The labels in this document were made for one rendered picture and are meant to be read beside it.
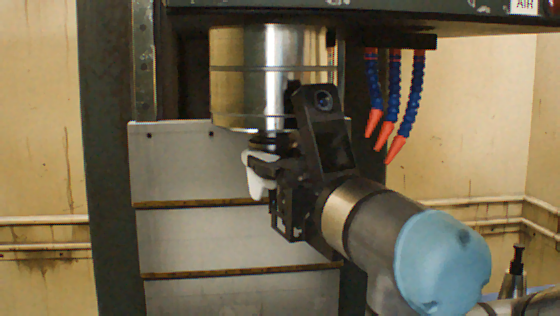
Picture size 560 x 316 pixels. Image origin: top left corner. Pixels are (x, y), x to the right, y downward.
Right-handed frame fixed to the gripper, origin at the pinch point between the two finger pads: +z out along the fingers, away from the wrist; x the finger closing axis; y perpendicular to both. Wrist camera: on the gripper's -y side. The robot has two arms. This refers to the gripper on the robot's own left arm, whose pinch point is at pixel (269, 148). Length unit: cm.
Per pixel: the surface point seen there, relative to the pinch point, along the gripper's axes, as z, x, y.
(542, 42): 50, 118, -15
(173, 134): 43.3, -2.6, 6.3
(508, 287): -22.3, 22.6, 14.5
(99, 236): 51, -19, 30
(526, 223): 45, 116, 45
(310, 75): -8.5, 1.1, -10.1
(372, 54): -4.8, 12.0, -12.3
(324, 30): -7.6, 3.2, -15.2
